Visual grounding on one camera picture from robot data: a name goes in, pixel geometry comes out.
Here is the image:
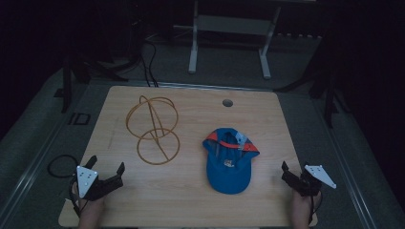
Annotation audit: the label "person's right hand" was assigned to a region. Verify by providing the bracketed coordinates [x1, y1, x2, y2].
[290, 188, 323, 229]

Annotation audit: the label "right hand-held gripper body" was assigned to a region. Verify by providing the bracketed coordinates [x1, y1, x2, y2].
[281, 164, 337, 198]

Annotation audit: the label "blue and orange cap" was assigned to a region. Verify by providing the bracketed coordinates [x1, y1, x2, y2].
[202, 127, 261, 196]

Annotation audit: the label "black looped cable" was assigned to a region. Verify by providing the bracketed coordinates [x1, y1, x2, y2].
[47, 154, 80, 179]

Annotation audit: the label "black floor cables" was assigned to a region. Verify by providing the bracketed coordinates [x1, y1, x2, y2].
[139, 37, 160, 88]

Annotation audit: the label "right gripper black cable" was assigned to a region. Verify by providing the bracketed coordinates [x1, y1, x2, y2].
[307, 190, 324, 225]

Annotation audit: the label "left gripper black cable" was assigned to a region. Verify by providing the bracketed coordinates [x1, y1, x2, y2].
[68, 177, 84, 219]

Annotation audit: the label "gold wire hat stand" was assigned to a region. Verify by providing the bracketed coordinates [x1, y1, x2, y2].
[125, 94, 181, 166]

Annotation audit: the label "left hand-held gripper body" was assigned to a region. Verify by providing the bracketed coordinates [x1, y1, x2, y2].
[75, 164, 125, 202]

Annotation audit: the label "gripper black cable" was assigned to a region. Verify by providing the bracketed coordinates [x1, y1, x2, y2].
[68, 177, 84, 219]
[307, 190, 324, 225]

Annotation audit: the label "person's left hand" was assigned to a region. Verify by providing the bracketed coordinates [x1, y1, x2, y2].
[72, 182, 107, 229]

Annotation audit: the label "black tripod stand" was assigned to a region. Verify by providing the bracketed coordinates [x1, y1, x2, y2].
[275, 31, 352, 129]
[53, 47, 142, 115]

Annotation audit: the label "white metal desk frame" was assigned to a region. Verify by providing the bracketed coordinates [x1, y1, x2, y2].
[173, 0, 283, 80]

